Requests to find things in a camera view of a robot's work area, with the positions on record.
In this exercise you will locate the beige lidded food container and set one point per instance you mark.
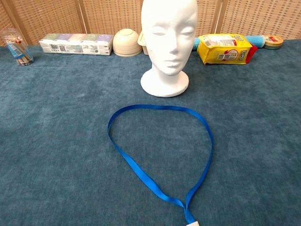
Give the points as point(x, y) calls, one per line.
point(142, 43)

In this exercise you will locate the beige upturned bowl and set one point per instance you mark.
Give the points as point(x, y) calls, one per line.
point(127, 44)

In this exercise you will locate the white foam mannequin head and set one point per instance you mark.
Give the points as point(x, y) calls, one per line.
point(169, 35)

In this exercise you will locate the teal table cloth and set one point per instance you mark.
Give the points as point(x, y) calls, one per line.
point(58, 117)

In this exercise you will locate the yellow snack bag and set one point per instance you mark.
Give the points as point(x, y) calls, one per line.
point(223, 51)

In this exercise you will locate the pastel tissue multipack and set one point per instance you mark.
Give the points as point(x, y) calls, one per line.
point(75, 47)

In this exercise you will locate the light blue roll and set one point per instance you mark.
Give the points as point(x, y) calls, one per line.
point(257, 40)

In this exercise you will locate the woven folding screen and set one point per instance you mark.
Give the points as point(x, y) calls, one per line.
point(47, 18)

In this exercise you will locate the round tin with red label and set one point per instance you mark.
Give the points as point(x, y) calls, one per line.
point(274, 42)

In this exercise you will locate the clear jar of sticks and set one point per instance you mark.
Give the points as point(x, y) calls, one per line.
point(18, 51)

